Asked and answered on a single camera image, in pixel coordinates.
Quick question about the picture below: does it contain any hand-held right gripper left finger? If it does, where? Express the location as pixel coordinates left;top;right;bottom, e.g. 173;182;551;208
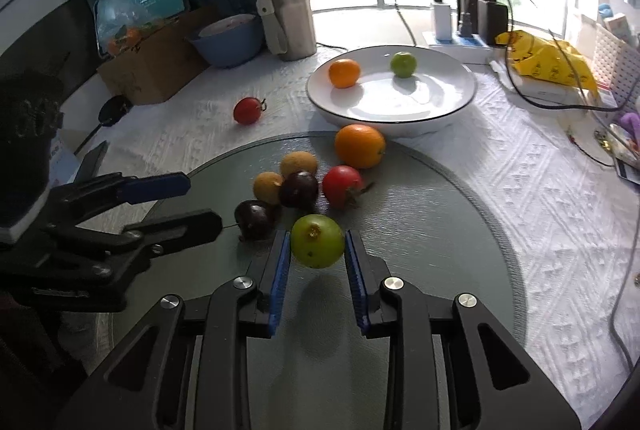
55;230;292;430

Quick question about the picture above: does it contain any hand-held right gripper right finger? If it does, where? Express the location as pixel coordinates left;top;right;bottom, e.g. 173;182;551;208
344;229;583;430

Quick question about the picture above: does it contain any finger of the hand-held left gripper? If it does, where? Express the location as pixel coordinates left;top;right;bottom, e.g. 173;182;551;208
46;209;224;262
50;171;192;224

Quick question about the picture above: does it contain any green jujube with brown spot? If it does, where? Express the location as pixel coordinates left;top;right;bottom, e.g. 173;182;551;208
291;213;346;269

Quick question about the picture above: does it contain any dark cherry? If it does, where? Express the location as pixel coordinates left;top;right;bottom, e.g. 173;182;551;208
234;199;281;242
278;171;320;209

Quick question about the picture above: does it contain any brown longan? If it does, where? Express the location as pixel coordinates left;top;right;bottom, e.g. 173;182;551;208
279;151;319;178
252;171;285;201

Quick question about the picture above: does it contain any red cherry tomato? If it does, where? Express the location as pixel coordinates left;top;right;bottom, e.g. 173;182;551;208
321;165;376;209
233;97;267;125

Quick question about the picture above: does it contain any large orange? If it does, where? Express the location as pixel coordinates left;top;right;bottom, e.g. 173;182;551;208
334;123;387;170

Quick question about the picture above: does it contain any white plate with black rim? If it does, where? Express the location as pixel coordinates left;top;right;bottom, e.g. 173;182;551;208
306;45;477;138

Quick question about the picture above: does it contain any small orange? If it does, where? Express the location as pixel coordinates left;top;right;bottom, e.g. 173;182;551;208
328;58;362;90

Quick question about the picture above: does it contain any dark flat object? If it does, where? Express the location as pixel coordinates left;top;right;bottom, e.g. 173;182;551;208
75;140;109;185

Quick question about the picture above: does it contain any round glass turntable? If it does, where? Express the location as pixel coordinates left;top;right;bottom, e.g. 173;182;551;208
112;131;528;430

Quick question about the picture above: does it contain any cardboard box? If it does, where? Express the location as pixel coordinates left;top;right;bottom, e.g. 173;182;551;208
96;5;221;106

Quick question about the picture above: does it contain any blue bowl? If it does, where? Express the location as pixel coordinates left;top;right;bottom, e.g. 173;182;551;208
186;14;265;68

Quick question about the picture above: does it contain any clear plastic bag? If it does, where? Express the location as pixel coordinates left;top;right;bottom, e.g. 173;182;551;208
94;0;161;56

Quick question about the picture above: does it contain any white power strip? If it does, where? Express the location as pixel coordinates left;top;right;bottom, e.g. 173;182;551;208
422;30;493;64

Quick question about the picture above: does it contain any white flat packet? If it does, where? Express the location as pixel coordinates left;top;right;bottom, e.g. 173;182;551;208
489;59;601;107

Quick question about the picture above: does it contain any yellow printed bag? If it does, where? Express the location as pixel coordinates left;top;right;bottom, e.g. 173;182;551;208
495;30;599;98

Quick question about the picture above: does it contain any small dark card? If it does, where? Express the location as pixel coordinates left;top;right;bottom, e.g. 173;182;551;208
615;155;640;184

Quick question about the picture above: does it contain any black power adapter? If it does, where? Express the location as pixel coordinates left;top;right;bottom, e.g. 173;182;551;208
476;0;510;46

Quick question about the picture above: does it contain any white perforated basket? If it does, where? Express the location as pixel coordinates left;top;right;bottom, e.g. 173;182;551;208
592;23;640;111

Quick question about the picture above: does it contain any steel tumbler with strap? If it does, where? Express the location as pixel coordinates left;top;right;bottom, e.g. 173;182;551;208
256;0;318;62

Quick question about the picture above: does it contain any black adapter cable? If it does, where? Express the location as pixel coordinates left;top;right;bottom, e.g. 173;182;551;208
495;0;640;113

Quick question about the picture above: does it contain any grey cable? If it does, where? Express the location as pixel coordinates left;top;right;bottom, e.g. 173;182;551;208
606;270;637;373

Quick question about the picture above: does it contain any white charger with cable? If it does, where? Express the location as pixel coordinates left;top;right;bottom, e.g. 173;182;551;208
394;0;444;46

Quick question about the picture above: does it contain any beaded string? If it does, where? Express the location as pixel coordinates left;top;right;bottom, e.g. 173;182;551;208
567;124;617;167

